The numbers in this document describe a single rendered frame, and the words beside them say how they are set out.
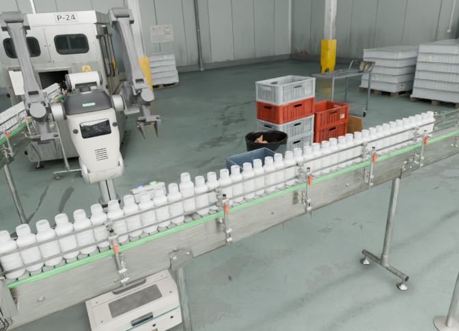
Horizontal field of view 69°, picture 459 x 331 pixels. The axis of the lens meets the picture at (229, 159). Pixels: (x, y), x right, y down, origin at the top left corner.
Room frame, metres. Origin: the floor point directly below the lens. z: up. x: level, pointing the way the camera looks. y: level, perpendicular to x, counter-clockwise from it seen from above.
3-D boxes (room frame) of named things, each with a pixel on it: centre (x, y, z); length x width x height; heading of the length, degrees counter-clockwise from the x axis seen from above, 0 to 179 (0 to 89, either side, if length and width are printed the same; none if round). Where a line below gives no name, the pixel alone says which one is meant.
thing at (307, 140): (3.94, -0.71, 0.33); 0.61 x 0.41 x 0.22; 124
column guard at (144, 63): (8.84, 2.10, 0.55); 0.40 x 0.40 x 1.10; 28
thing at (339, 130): (4.36, -1.28, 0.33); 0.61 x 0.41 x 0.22; 121
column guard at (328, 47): (11.11, -3.38, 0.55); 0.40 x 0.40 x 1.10; 28
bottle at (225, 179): (1.32, 0.03, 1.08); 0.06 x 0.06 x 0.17
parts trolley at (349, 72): (5.99, -2.10, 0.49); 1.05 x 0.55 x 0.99; 118
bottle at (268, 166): (1.43, -0.18, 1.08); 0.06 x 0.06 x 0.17
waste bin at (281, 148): (3.32, -0.40, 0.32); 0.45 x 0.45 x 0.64
